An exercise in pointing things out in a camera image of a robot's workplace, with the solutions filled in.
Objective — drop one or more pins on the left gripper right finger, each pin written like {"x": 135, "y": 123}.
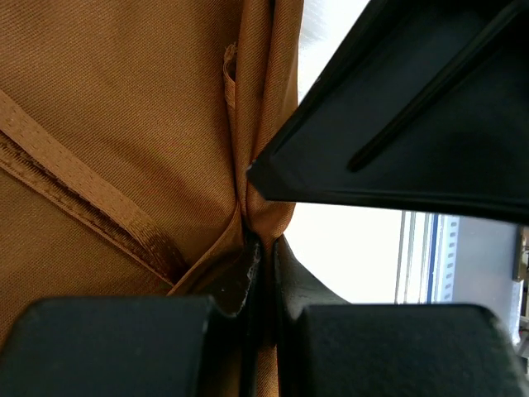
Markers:
{"x": 330, "y": 347}

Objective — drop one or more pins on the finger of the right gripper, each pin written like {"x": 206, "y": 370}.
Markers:
{"x": 423, "y": 107}

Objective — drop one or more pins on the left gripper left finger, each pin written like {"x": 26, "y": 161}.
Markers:
{"x": 197, "y": 345}

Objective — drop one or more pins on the orange-brown cloth napkin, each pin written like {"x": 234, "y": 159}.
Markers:
{"x": 127, "y": 129}

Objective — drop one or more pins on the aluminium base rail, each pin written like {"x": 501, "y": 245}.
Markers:
{"x": 414, "y": 251}

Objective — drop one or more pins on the white slotted cable duct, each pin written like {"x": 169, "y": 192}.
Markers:
{"x": 443, "y": 277}

